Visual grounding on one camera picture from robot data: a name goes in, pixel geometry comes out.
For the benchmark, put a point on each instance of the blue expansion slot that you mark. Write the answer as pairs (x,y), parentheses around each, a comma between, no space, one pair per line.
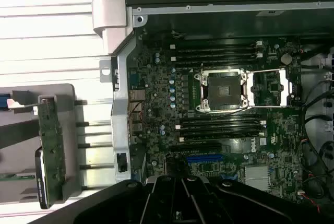
(204,158)

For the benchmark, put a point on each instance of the grey parts rack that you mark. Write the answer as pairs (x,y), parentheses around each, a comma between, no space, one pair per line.
(65,91)

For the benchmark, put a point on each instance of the open black PC case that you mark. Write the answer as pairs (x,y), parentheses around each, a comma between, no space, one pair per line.
(120,119)

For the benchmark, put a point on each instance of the green motherboard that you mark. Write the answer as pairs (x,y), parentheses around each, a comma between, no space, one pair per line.
(156,91)

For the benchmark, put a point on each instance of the grey printed case bracket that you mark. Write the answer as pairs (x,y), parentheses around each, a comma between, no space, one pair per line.
(112,12)

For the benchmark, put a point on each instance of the silver chipset heatsink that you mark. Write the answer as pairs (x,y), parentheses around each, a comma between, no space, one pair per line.
(257,178)

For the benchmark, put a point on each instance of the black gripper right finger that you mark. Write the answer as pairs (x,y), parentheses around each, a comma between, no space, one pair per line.
(248,205)

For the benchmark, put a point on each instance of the black expansion slot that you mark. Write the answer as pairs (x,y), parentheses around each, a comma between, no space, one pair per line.
(195,147)

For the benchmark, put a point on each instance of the CPU socket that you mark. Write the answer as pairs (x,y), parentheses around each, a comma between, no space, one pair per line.
(221,91)

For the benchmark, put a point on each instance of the round coin battery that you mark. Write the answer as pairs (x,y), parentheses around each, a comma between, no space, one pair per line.
(286,58)

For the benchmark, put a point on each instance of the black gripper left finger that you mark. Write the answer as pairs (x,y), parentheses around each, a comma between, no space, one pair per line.
(117,203)

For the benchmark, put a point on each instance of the green RAM stick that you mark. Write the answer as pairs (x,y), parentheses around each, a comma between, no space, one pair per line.
(15,177)

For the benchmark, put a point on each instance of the hard disk with blue caddy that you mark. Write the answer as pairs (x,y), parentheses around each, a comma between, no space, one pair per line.
(5,101)

